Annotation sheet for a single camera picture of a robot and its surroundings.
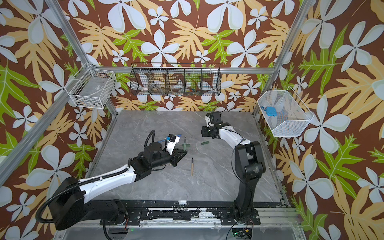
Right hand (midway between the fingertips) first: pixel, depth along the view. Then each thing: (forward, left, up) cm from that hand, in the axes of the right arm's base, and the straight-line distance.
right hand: (204, 130), depth 98 cm
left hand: (-21, +11, +11) cm, 26 cm away
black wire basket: (+27, +19, +22) cm, 39 cm away
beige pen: (-22, +8, -9) cm, 25 cm away
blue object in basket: (+1, -38, +16) cm, 41 cm away
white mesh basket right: (-6, -46, +20) cm, 50 cm away
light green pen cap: (-3, -1, -11) cm, 11 cm away
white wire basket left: (+12, +66, +25) cm, 72 cm away
